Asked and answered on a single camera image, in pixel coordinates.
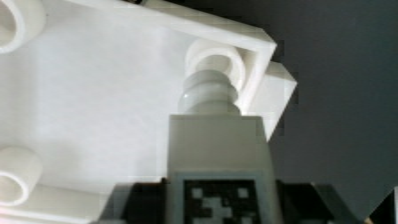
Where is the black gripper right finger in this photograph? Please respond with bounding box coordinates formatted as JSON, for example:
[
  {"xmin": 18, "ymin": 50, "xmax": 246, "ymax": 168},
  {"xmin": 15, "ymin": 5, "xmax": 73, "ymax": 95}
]
[{"xmin": 276, "ymin": 181, "xmax": 363, "ymax": 224}]

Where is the white square tabletop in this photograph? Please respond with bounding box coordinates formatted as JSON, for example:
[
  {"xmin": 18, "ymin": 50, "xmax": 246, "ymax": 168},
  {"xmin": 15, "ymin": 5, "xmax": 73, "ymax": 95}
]
[{"xmin": 0, "ymin": 0, "xmax": 295, "ymax": 224}]

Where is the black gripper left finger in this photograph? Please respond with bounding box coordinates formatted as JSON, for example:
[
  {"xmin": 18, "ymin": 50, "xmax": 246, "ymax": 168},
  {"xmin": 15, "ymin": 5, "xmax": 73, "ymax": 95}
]
[{"xmin": 96, "ymin": 178, "xmax": 169, "ymax": 224}]

